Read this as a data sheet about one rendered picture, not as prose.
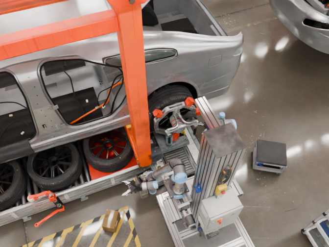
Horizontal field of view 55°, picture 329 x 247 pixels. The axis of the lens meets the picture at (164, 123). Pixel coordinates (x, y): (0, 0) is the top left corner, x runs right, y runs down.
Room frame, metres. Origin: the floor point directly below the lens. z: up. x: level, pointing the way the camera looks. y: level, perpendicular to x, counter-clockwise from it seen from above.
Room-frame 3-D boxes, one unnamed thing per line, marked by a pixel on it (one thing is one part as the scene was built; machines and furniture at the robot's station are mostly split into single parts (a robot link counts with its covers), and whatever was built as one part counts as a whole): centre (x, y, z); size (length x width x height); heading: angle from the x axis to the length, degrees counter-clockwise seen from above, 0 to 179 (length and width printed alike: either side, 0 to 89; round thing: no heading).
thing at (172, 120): (2.19, -0.16, 0.85); 0.21 x 0.14 x 0.14; 22
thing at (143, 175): (1.62, 0.22, 0.51); 0.20 x 0.14 x 0.13; 119
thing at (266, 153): (2.08, -1.45, 0.17); 0.43 x 0.36 x 0.34; 80
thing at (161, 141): (2.42, -0.07, 0.32); 0.40 x 0.30 x 0.28; 112
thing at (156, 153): (2.18, 0.17, 0.26); 0.42 x 0.18 x 0.35; 22
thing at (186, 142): (2.41, -0.07, 0.13); 0.50 x 0.36 x 0.10; 112
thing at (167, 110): (2.26, -0.13, 0.85); 0.54 x 0.07 x 0.54; 112
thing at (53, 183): (1.86, 1.42, 0.39); 0.66 x 0.66 x 0.24
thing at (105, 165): (2.12, 0.74, 0.39); 0.66 x 0.66 x 0.24
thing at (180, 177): (1.25, -0.15, 1.19); 0.15 x 0.12 x 0.55; 7
